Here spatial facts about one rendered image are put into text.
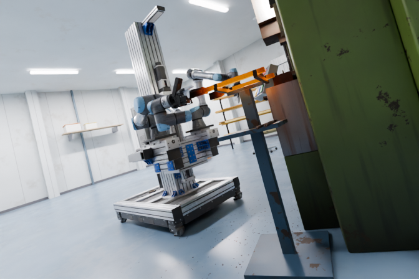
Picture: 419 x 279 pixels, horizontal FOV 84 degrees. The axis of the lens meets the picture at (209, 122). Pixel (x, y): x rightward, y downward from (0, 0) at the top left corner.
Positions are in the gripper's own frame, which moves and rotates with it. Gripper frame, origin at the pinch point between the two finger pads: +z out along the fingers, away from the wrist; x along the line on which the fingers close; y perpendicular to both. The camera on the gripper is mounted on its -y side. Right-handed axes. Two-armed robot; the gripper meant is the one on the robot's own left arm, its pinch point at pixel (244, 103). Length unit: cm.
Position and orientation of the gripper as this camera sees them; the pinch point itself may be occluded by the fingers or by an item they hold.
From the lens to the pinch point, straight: 227.7
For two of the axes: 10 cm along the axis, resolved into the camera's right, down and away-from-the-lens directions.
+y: -6.6, 2.1, 7.2
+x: -7.0, 1.5, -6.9
